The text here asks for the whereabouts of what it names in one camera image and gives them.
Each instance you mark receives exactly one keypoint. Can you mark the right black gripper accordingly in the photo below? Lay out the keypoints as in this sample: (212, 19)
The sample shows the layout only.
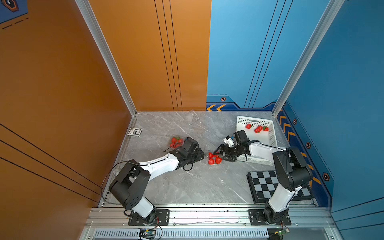
(222, 146)

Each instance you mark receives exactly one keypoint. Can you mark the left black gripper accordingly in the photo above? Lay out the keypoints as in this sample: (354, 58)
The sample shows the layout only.
(200, 155)

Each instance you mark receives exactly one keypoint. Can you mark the clear plastic clamshell container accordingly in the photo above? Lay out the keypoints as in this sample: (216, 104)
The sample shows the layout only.
(177, 144)

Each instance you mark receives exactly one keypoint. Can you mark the white perforated plastic basket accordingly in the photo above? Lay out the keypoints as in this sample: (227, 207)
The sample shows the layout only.
(267, 138)

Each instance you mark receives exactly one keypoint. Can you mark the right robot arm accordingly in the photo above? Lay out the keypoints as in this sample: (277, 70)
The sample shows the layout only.
(291, 169)

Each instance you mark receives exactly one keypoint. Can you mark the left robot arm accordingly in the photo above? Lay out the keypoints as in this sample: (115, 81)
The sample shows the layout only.
(130, 184)

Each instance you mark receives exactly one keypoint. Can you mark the strawberry two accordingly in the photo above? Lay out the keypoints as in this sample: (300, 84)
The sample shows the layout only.
(258, 129)

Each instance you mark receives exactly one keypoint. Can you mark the black white checkerboard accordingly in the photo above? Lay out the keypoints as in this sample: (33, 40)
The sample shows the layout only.
(264, 183)

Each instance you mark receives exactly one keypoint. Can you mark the right green circuit board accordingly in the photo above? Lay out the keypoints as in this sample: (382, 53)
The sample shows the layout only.
(281, 233)

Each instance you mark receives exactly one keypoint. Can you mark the green circuit board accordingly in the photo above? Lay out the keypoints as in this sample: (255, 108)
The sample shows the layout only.
(147, 234)
(281, 233)

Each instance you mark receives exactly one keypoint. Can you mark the left green circuit board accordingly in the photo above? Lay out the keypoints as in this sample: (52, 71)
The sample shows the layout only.
(147, 234)

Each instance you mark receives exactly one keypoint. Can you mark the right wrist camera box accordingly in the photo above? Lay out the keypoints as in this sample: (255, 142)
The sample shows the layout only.
(229, 140)

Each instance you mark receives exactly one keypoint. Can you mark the clear clamshell near wall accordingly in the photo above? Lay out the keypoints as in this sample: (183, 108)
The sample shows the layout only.
(192, 117)

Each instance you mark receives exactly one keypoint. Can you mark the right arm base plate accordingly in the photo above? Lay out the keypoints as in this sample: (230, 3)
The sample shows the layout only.
(268, 217)

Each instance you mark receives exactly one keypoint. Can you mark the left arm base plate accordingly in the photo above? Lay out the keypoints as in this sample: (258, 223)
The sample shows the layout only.
(156, 217)

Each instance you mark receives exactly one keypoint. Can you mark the aluminium front rail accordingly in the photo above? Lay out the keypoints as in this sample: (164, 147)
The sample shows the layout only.
(216, 216)

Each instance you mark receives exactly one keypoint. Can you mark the right aluminium corner post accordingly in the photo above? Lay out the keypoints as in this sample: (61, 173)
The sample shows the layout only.
(317, 36)

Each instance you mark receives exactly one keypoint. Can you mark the aluminium corner post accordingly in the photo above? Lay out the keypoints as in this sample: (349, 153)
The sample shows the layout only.
(317, 36)
(101, 42)

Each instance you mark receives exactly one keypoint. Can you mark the left aluminium corner post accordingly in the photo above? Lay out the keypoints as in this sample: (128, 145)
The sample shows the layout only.
(101, 42)

